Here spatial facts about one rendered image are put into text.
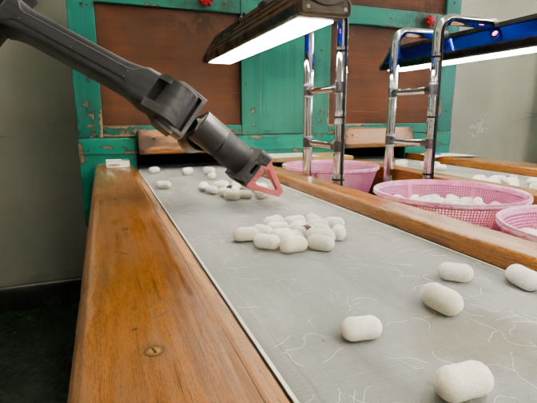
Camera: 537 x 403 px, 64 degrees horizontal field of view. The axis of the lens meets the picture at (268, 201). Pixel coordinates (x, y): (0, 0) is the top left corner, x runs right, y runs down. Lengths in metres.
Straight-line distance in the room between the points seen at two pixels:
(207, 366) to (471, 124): 3.04
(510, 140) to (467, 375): 3.26
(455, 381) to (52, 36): 0.76
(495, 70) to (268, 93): 2.17
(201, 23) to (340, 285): 1.10
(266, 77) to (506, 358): 1.22
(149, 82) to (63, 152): 1.48
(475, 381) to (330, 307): 0.14
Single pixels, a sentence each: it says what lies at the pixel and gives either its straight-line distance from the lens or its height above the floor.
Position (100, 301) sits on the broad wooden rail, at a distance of 0.36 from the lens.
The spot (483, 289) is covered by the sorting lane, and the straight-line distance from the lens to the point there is 0.46.
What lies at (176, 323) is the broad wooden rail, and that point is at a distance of 0.31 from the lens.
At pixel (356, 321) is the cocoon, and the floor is 0.76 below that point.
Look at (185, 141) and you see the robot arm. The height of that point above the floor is 0.86.
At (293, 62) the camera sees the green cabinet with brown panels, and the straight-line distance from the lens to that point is 1.49.
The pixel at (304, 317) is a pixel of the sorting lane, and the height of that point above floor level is 0.74.
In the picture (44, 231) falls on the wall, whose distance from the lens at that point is 2.26.
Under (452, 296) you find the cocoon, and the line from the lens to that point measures 0.39.
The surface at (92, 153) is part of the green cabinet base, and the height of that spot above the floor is 0.80.
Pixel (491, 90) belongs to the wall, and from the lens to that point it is 3.34.
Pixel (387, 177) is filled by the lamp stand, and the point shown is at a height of 0.74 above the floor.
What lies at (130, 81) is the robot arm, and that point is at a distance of 0.75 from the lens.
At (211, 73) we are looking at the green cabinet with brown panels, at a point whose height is 1.03.
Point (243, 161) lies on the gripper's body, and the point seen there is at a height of 0.82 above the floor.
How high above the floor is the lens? 0.90
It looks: 11 degrees down
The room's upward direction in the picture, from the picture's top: straight up
